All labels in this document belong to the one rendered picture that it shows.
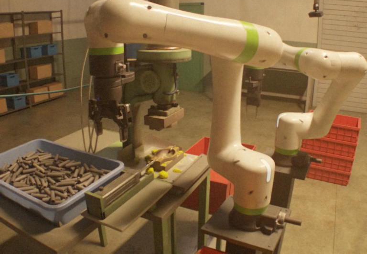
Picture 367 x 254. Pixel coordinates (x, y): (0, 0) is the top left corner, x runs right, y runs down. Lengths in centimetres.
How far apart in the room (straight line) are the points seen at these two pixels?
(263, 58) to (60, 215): 79
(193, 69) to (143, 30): 647
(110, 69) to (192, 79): 642
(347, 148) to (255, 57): 256
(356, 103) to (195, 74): 361
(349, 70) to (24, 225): 133
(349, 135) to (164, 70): 242
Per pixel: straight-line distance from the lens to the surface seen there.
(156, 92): 119
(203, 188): 144
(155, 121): 118
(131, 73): 84
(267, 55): 85
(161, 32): 67
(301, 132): 150
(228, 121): 104
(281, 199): 163
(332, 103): 142
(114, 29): 63
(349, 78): 130
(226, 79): 100
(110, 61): 77
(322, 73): 120
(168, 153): 135
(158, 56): 110
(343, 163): 337
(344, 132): 325
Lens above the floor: 158
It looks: 17 degrees down
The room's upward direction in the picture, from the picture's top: straight up
